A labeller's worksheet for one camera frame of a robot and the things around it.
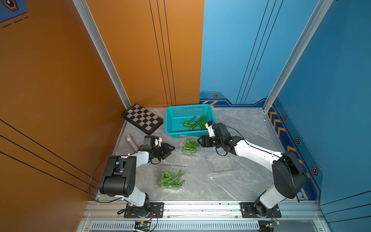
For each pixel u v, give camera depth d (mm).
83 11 705
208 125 792
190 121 1096
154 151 793
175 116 1122
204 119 1113
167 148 838
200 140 825
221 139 669
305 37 792
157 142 809
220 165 923
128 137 989
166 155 851
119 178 460
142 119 1087
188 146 942
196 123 1087
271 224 696
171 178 809
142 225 718
